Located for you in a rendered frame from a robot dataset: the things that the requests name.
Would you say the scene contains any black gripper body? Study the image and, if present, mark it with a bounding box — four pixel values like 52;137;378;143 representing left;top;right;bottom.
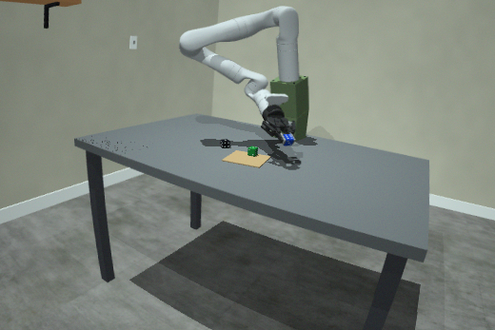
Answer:
262;105;288;130

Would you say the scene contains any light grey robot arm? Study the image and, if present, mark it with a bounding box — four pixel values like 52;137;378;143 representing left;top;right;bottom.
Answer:
179;6;299;115

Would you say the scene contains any blue die with white pips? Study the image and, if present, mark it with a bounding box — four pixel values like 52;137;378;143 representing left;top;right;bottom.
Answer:
284;134;294;146

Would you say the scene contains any beige square mat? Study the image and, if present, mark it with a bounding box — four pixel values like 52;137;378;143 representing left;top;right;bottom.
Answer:
222;150;270;168

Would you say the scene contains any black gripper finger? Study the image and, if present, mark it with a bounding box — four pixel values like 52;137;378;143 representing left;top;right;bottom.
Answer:
261;118;286;145
281;118;296;144

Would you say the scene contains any black die with white pips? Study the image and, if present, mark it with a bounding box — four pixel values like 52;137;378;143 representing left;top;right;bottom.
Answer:
220;139;230;148

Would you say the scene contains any green die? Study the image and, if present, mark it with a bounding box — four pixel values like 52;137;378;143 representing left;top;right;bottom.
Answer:
247;146;258;157

